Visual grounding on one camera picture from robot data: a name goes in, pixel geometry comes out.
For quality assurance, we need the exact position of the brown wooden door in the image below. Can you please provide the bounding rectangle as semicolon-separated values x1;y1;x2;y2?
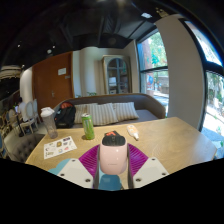
32;51;75;108

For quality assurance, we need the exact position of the large black-framed curved window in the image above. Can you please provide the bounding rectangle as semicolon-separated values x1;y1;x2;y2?
181;19;224;158

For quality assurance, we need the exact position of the brown curved sofa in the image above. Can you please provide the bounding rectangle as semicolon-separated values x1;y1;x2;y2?
53;93;167;129

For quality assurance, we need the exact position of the group of white-backed chairs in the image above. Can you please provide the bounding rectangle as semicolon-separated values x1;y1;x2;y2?
0;99;39;138

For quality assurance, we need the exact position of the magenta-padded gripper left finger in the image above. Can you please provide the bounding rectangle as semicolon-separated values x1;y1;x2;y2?
55;144;101;190

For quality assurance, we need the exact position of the green drink can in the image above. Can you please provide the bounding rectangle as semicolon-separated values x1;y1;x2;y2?
81;113;96;141

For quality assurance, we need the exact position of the grey tufted bench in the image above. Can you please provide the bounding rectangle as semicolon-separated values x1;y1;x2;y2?
9;133;46;163

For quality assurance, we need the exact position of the pink computer mouse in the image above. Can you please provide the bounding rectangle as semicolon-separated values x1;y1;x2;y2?
98;134;129;176

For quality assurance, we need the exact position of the striped cushion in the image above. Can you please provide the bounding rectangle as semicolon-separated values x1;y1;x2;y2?
87;103;119;127
112;101;140;123
73;103;99;125

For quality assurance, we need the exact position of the black backpack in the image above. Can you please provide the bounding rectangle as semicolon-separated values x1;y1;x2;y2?
54;101;77;129

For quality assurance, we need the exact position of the blue cloud-shaped mouse pad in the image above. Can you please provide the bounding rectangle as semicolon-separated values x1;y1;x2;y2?
48;158;124;192

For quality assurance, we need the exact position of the small white tube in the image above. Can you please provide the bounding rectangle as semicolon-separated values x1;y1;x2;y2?
126;124;140;141

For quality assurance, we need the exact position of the arched glass-door cabinet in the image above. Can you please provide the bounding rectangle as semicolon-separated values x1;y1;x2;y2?
101;55;132;95

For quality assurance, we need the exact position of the clear shaker bottle white lid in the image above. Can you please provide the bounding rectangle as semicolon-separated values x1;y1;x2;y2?
40;106;59;140

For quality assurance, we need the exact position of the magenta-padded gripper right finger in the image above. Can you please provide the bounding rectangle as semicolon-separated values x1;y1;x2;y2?
126;143;170;190

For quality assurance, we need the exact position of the white sticker sheet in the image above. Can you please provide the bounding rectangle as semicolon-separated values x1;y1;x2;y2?
43;135;78;160

